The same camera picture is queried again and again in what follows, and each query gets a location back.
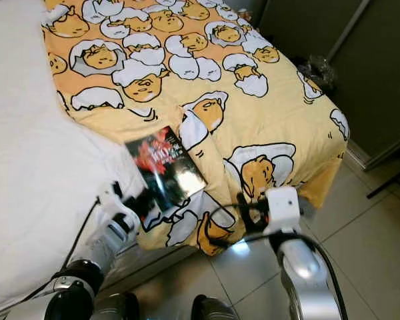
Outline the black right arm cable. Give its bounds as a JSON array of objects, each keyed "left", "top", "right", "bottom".
[{"left": 208, "top": 203, "right": 274, "bottom": 246}]

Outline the yellow cartoon print blanket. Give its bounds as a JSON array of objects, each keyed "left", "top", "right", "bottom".
[{"left": 41, "top": 0, "right": 351, "bottom": 257}]

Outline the sliding wardrobe door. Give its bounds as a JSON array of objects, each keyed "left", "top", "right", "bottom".
[{"left": 247, "top": 0, "right": 400, "bottom": 173}]

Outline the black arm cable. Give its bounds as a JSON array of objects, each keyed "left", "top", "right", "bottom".
[
  {"left": 208, "top": 203, "right": 274, "bottom": 246},
  {"left": 20, "top": 195, "right": 102, "bottom": 307}
]

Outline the white quilted mattress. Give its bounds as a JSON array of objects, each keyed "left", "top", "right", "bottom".
[{"left": 0, "top": 0, "right": 164, "bottom": 319}]

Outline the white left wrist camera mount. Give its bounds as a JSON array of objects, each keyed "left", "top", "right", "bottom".
[{"left": 95, "top": 182, "right": 142, "bottom": 233}]

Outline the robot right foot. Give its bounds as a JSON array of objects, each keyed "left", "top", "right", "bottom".
[{"left": 190, "top": 295, "right": 242, "bottom": 320}]

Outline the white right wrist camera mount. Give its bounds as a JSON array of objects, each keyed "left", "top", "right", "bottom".
[{"left": 264, "top": 185, "right": 303, "bottom": 237}]

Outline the clear crumpled plastic bag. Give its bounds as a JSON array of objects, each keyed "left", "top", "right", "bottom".
[{"left": 302, "top": 53, "right": 339, "bottom": 92}]

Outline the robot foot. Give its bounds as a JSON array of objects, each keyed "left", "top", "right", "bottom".
[
  {"left": 92, "top": 291, "right": 142, "bottom": 320},
  {"left": 190, "top": 295, "right": 242, "bottom": 320}
]

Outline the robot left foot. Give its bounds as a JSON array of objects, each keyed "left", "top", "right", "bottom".
[{"left": 92, "top": 291, "right": 142, "bottom": 320}]

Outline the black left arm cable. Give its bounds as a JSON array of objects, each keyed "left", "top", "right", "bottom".
[{"left": 20, "top": 195, "right": 102, "bottom": 307}]

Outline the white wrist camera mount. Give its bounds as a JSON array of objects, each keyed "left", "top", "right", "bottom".
[
  {"left": 264, "top": 185, "right": 303, "bottom": 237},
  {"left": 95, "top": 182, "right": 142, "bottom": 233}
]

